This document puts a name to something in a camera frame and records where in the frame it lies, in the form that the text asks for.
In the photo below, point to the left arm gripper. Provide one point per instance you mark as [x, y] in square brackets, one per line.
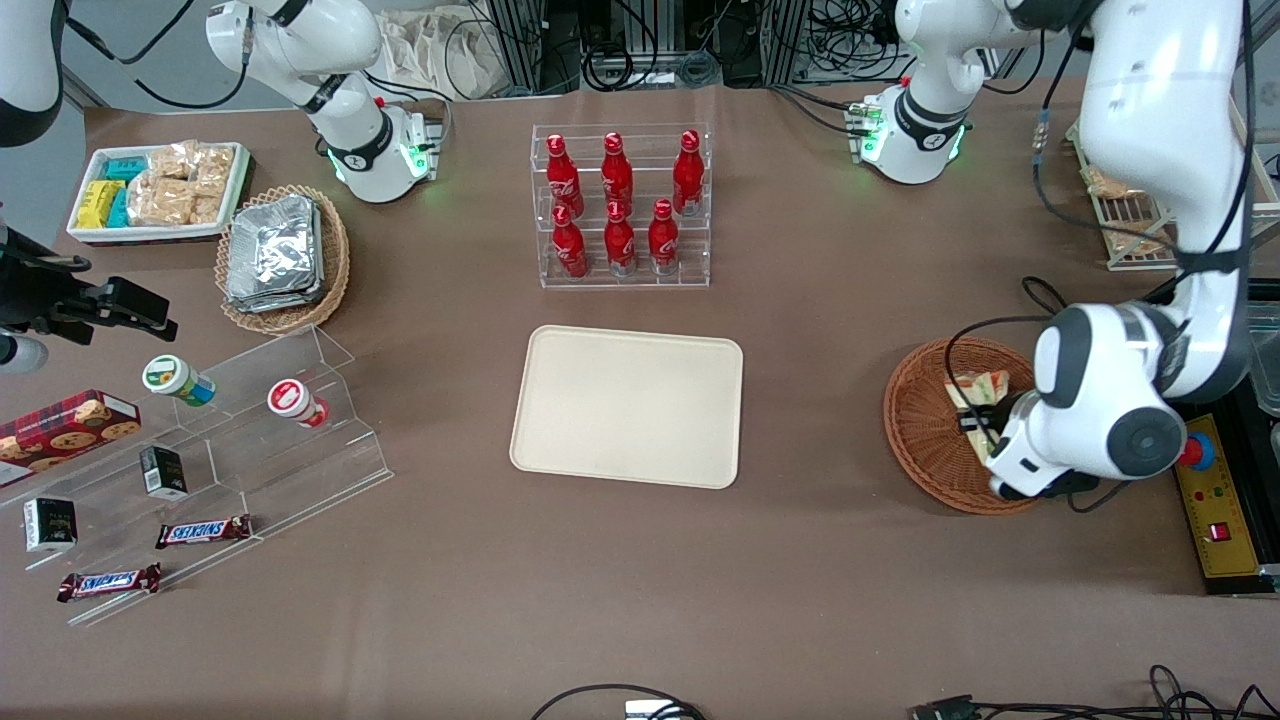
[1002, 417]

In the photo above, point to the triangle sandwich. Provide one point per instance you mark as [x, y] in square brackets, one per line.
[985, 385]

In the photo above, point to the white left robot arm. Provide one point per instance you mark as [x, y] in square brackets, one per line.
[1160, 120]

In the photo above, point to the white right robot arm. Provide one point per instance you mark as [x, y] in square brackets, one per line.
[300, 40]

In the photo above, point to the round brown wicker basket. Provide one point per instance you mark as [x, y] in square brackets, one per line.
[920, 430]

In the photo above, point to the light oval wicker basket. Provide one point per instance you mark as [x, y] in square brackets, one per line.
[335, 270]

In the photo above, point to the beige plastic tray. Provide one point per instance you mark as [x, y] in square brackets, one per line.
[625, 405]

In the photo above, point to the white rectangular snack container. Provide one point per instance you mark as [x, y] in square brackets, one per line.
[150, 234]

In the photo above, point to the yellow snack pack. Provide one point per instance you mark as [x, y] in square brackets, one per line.
[98, 203]

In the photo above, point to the green lid yogurt cup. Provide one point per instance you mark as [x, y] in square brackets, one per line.
[172, 378]

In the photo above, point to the teal snack pack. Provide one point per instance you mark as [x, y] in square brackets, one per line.
[119, 208]
[127, 168]

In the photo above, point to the clear cracker snack pack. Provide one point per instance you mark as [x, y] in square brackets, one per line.
[162, 200]
[1150, 245]
[215, 168]
[207, 209]
[1108, 183]
[173, 160]

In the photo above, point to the red cookie box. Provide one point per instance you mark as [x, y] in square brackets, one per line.
[65, 435]

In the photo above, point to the silver foil packets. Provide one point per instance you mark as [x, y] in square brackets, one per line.
[275, 255]

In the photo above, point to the small black carton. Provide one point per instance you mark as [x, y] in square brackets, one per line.
[50, 525]
[163, 473]

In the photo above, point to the red lid yogurt cup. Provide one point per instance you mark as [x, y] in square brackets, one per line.
[292, 400]

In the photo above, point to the red emergency stop button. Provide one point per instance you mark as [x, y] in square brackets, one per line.
[1202, 452]

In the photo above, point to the clear acrylic step display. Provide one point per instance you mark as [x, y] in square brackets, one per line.
[300, 470]

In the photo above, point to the brown snickers bar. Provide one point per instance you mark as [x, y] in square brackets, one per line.
[108, 582]
[203, 531]

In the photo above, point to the black control box yellow panel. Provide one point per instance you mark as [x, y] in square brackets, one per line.
[1215, 550]

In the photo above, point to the red cola bottle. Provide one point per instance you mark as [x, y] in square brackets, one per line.
[663, 238]
[687, 175]
[570, 245]
[617, 175]
[562, 175]
[620, 242]

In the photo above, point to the clear acrylic bottle rack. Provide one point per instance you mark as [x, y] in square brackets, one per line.
[640, 282]

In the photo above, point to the beige cloth bag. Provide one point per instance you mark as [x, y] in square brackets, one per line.
[440, 55]

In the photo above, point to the aluminium frame post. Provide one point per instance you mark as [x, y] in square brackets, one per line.
[785, 40]
[525, 40]

